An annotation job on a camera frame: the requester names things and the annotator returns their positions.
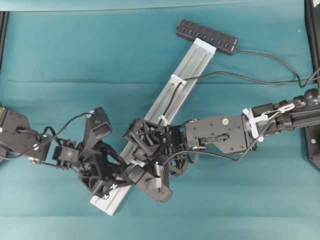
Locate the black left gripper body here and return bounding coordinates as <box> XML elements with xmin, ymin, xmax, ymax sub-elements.
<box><xmin>52</xmin><ymin>139</ymin><xmax>100</xmax><ymax>180</ymax></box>

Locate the black metal frame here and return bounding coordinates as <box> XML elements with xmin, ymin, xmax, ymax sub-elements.
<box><xmin>304</xmin><ymin>0</ymin><xmax>320</xmax><ymax>71</ymax></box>

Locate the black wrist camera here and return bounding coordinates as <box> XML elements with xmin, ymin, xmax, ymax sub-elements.
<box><xmin>124</xmin><ymin>164</ymin><xmax>173</xmax><ymax>203</ymax></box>
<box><xmin>83</xmin><ymin>106</ymin><xmax>113</xmax><ymax>150</ymax></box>

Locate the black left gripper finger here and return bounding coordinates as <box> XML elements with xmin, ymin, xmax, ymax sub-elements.
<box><xmin>95</xmin><ymin>140</ymin><xmax>129</xmax><ymax>180</ymax></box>
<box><xmin>79</xmin><ymin>174</ymin><xmax>128</xmax><ymax>199</ymax></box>

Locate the black USB cable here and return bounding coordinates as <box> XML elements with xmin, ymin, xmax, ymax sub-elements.
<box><xmin>159</xmin><ymin>71</ymin><xmax>320</xmax><ymax>126</ymax></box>

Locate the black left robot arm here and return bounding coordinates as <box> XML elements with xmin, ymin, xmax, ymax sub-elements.
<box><xmin>0</xmin><ymin>107</ymin><xmax>133</xmax><ymax>199</ymax></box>

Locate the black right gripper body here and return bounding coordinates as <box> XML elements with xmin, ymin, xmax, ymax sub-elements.
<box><xmin>157</xmin><ymin>124</ymin><xmax>187</xmax><ymax>160</ymax></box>

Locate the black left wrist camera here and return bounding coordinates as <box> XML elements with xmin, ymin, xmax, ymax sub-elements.
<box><xmin>83</xmin><ymin>106</ymin><xmax>113</xmax><ymax>150</ymax></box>

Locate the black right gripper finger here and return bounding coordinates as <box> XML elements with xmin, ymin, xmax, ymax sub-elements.
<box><xmin>123</xmin><ymin>118</ymin><xmax>164</xmax><ymax>160</ymax></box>
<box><xmin>168</xmin><ymin>153</ymin><xmax>190</xmax><ymax>177</ymax></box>

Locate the black USB hub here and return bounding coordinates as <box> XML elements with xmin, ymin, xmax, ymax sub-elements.
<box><xmin>176</xmin><ymin>19</ymin><xmax>238</xmax><ymax>56</ymax></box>

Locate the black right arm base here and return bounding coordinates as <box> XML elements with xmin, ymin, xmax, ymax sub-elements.
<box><xmin>305</xmin><ymin>124</ymin><xmax>320</xmax><ymax>170</ymax></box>

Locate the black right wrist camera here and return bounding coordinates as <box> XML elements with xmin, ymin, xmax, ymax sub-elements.
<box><xmin>124</xmin><ymin>164</ymin><xmax>173</xmax><ymax>203</ymax></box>

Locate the black hub power cable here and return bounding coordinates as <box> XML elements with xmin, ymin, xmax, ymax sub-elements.
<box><xmin>236</xmin><ymin>48</ymin><xmax>320</xmax><ymax>89</ymax></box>

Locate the aluminium extrusion rail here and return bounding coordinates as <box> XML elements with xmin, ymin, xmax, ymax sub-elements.
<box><xmin>90</xmin><ymin>38</ymin><xmax>216</xmax><ymax>216</ymax></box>

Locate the white zip-tie ring middle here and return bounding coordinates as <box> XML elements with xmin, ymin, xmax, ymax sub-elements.
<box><xmin>157</xmin><ymin>114</ymin><xmax>170</xmax><ymax>126</ymax></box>

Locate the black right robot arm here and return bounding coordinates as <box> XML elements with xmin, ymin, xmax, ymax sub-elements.
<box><xmin>124</xmin><ymin>88</ymin><xmax>320</xmax><ymax>182</ymax></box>

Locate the white zip-tie ring near hub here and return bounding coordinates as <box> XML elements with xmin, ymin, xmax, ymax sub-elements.
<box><xmin>170</xmin><ymin>73</ymin><xmax>187</xmax><ymax>87</ymax></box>

